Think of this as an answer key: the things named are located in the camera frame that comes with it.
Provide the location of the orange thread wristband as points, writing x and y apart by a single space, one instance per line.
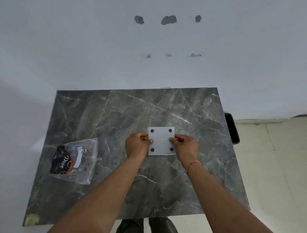
193 163

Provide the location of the black bin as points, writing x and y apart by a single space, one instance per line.
232 128

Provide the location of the clear plastic bag with sachets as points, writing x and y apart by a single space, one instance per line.
74 160

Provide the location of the person's right hand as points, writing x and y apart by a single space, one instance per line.
186 147

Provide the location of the person's black shoes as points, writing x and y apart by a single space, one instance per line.
147 224

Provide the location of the person's right thumb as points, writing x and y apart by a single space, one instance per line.
173 141

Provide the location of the person's right forearm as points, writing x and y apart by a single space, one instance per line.
223 199

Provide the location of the person's left thumb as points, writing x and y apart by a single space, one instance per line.
148 141

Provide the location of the person's left hand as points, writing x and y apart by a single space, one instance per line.
134 144

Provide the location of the white square plate with black dots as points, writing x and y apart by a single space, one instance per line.
161 142

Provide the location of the person's left forearm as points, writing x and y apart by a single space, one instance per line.
96 194

